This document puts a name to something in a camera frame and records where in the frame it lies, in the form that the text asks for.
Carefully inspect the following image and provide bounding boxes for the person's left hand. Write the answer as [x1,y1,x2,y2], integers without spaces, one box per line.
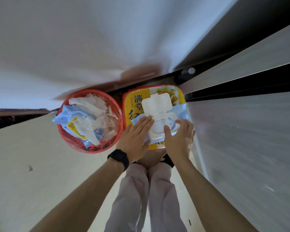
[116,116,155,164]

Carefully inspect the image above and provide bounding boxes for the person's right hand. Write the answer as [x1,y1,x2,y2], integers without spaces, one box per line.
[163,119,196,164]

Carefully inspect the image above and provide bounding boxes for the blue wet wipes packet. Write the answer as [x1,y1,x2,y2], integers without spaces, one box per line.
[130,93,189,144]

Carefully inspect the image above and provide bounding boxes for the person's right forearm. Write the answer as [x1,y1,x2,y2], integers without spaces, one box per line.
[174,156,258,232]

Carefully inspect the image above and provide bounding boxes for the person's left forearm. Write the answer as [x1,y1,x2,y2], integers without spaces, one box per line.
[30,157,126,232]

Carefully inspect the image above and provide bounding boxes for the yellow printed box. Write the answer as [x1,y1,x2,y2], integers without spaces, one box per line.
[122,85,187,151]

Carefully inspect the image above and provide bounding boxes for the black smartwatch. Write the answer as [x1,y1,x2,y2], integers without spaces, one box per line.
[107,149,130,172]

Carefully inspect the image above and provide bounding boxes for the crumpled white wipes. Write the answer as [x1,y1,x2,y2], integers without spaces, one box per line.
[68,93,119,143]

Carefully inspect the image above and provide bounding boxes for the light grey trousers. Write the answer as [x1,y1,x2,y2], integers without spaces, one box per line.
[104,162,188,232]

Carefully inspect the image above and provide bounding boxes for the red plastic basket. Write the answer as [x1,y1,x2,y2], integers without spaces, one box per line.
[57,88,124,155]

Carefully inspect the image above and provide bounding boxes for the empty blue wipes packet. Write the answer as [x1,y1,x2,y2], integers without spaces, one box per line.
[52,105,103,149]

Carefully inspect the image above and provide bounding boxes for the black round door stopper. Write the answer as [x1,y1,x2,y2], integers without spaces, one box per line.
[179,67,196,82]

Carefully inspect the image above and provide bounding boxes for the grey sliding door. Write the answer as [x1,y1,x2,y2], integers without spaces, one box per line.
[179,20,290,232]

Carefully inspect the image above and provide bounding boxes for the dark wooden furniture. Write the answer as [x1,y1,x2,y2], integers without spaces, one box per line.
[0,108,54,132]

